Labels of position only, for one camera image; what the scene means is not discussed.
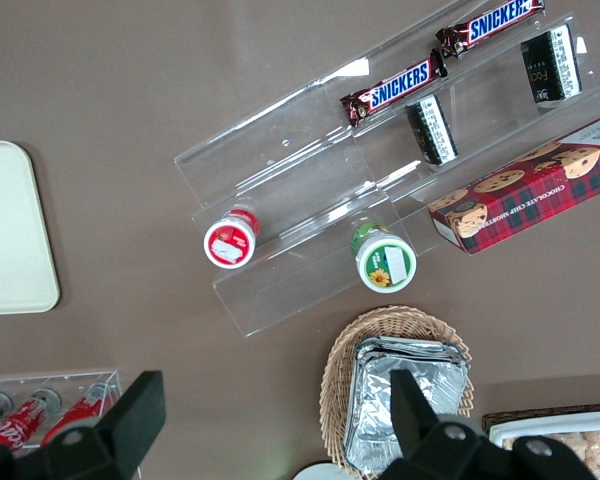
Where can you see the green lidded cup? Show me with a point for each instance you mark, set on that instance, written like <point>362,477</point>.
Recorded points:
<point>386,262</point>

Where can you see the clear acrylic bottle rack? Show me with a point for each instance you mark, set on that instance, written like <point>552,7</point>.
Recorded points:
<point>100,377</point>

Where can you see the clear acrylic stepped shelf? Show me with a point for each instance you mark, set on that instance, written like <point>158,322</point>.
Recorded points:
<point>300,170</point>

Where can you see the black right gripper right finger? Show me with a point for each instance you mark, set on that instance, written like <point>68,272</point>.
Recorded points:
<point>412,430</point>

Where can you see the red tartan cookie box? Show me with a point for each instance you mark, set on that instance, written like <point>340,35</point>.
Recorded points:
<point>530,200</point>

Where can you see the Snickers chocolate bar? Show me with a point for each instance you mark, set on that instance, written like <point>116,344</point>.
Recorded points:
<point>495,22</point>
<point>397,85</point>

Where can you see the aluminium foil tray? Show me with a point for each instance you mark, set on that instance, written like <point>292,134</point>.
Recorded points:
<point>375,400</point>

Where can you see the white snack tray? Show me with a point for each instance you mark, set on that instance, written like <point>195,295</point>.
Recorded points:
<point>510,430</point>

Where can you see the oval tan wicker basket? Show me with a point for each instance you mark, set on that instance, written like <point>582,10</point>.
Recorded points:
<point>337,380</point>

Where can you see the cream plastic tray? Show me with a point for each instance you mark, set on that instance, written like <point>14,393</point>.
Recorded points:
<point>10,230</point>

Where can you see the small black box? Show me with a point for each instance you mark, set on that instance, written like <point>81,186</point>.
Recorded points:
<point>431,131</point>
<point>552,67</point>

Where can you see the red lidded cup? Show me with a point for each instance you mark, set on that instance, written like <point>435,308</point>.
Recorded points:
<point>229,243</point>

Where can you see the dark wicker tray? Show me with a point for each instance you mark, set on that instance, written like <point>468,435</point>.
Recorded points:
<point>555,411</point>

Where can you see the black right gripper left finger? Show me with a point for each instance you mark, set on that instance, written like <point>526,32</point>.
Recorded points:
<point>130,430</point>

